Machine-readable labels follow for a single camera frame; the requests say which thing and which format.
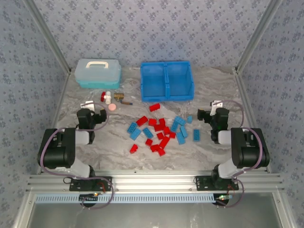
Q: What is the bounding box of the brass valve with blue lever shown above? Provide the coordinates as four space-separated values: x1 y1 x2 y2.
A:
114 92 133 105

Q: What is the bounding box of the translucent teal storage box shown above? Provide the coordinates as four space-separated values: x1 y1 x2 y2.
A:
74 58 123 90

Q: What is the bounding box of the blue plastic bin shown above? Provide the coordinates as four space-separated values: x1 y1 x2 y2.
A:
140 61 170 103
165 61 195 102

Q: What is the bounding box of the small circuit board with LED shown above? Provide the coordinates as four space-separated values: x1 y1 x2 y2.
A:
215 193 235 201
79 192 105 203

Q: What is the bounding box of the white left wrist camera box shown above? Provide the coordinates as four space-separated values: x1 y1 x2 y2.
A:
80 101 95 111

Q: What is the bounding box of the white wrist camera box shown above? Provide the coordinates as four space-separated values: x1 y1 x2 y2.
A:
80 101 95 111
210 100 225 114

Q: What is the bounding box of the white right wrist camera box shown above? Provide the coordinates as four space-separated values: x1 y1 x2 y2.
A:
210 100 225 114

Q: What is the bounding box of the white valve with red handle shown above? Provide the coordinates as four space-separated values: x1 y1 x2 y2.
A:
100 91 112 105

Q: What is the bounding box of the wide aluminium base rail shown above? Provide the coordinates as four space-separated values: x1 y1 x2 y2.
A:
26 170 285 193

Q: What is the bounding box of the aluminium frame post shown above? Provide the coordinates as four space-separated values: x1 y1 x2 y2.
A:
233 0 285 75
23 0 72 75

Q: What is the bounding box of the slotted light blue cable duct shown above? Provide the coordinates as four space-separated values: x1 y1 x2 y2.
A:
34 192 218 204

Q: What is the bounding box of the aluminium frame leg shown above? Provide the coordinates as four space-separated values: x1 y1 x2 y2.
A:
273 192 297 228
13 192 36 228

